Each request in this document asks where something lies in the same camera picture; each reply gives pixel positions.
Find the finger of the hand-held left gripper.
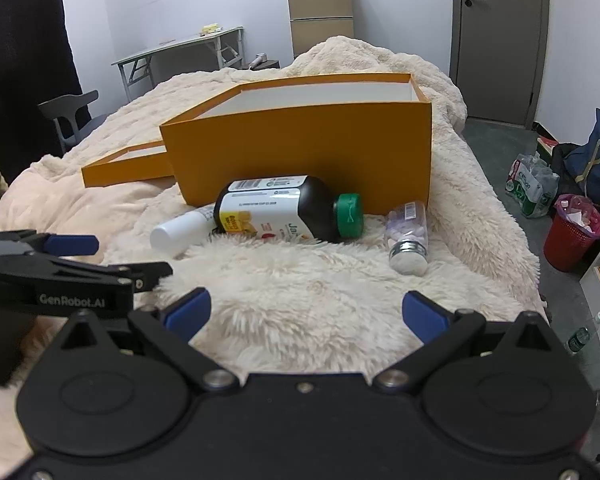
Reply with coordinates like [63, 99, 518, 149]
[55, 261, 174, 295]
[0, 230, 101, 261]

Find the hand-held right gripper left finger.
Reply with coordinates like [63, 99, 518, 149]
[55, 287, 241, 393]

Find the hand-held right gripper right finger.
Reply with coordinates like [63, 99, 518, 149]
[371, 290, 568, 392]

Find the white plastic bottle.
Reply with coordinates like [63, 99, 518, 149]
[150, 205, 218, 255]

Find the clear pill bottle silver cap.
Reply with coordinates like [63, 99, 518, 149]
[385, 201, 429, 276]

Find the orange box lid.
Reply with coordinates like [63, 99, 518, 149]
[81, 144, 176, 188]

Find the brown bottle green cap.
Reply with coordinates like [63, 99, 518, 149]
[212, 175, 365, 243]

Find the orange cardboard box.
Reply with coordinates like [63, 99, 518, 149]
[160, 73, 433, 213]

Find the pale pink quilt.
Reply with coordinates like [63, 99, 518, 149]
[0, 152, 191, 266]

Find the grey chair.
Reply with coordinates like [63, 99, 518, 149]
[37, 90, 111, 156]

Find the clear bottle green label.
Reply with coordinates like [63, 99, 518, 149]
[566, 312, 600, 353]

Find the red waste basket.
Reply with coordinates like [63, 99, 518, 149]
[544, 194, 600, 273]

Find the wrapped pack of water bottles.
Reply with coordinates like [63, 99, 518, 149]
[505, 152, 561, 218]

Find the dark curtain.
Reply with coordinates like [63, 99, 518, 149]
[0, 0, 93, 186]

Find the black bag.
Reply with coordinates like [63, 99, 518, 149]
[550, 142, 588, 196]

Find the grey folding table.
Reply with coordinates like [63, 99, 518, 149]
[111, 26, 246, 103]

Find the blue bag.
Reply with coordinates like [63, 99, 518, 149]
[562, 107, 600, 208]

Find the grey door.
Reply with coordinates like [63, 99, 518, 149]
[450, 0, 551, 126]

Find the beige refrigerator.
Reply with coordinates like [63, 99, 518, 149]
[285, 0, 356, 61]

